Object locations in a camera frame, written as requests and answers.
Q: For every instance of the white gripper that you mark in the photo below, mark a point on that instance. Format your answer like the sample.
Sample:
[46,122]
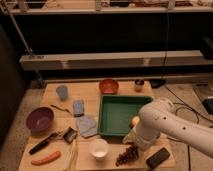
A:
[132,138]

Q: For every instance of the dark grape bunch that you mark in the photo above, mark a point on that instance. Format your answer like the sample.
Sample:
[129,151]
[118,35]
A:
[131,154]

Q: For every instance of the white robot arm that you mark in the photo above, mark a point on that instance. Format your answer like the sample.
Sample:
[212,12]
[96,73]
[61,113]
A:
[156,117]

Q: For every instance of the red bowl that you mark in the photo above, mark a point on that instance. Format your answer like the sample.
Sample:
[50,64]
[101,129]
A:
[108,86]

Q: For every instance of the purple bowl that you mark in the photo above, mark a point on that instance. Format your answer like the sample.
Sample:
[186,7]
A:
[40,119]

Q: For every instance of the orange fruit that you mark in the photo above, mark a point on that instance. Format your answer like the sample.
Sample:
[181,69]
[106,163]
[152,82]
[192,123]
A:
[134,121]

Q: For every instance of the green plastic tray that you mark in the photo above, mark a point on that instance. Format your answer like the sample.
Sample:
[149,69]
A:
[116,113]

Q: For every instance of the black rectangular block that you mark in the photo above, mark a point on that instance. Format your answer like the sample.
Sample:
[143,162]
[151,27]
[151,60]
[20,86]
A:
[157,158]

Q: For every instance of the white cup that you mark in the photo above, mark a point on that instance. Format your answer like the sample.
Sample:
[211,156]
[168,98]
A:
[99,148]

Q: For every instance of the grey folded cloth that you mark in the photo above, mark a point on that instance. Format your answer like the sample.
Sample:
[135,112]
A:
[86,126]

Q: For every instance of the yellow corn cob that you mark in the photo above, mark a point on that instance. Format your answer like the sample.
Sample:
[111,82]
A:
[71,158]

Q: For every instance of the orange carrot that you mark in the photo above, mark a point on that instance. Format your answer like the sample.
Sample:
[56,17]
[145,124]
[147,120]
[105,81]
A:
[52,157]

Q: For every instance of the blue plastic cup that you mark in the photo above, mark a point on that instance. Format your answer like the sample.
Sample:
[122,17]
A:
[62,92]

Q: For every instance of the metal fork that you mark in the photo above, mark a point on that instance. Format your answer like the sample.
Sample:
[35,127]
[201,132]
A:
[61,109]

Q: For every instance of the black handled knife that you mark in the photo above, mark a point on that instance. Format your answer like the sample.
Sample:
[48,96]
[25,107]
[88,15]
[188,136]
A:
[43,143]

